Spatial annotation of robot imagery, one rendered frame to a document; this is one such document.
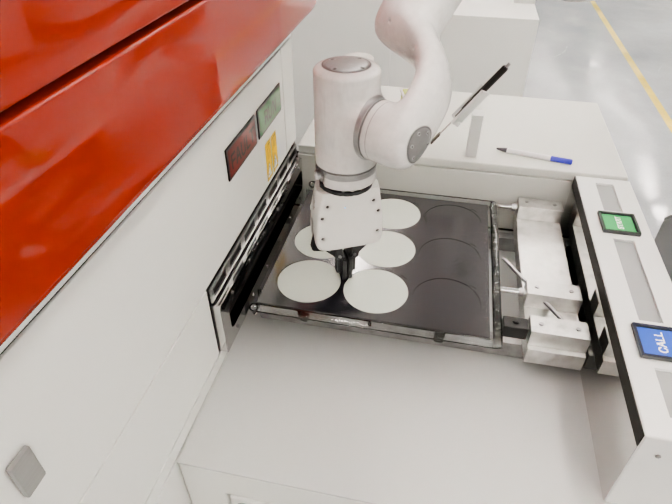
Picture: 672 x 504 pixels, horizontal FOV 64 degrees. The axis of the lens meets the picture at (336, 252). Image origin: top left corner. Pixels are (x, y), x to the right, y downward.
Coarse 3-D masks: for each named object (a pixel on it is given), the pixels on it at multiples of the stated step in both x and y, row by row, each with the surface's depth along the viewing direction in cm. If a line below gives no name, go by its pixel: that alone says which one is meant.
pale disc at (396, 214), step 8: (384, 200) 103; (392, 200) 103; (400, 200) 103; (384, 208) 101; (392, 208) 101; (400, 208) 101; (408, 208) 101; (416, 208) 101; (384, 216) 99; (392, 216) 99; (400, 216) 99; (408, 216) 99; (416, 216) 99; (384, 224) 97; (392, 224) 97; (400, 224) 97; (408, 224) 97
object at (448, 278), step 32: (416, 224) 97; (448, 224) 97; (480, 224) 97; (288, 256) 89; (416, 256) 89; (448, 256) 90; (480, 256) 89; (416, 288) 83; (448, 288) 83; (480, 288) 83; (384, 320) 78; (416, 320) 78; (448, 320) 78; (480, 320) 78
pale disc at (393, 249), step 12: (384, 240) 93; (396, 240) 93; (408, 240) 93; (360, 252) 90; (372, 252) 90; (384, 252) 90; (396, 252) 90; (408, 252) 90; (372, 264) 88; (384, 264) 88; (396, 264) 88
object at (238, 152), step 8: (248, 128) 78; (240, 136) 76; (248, 136) 79; (240, 144) 76; (248, 144) 79; (232, 152) 74; (240, 152) 77; (248, 152) 80; (232, 160) 74; (240, 160) 77; (232, 168) 74
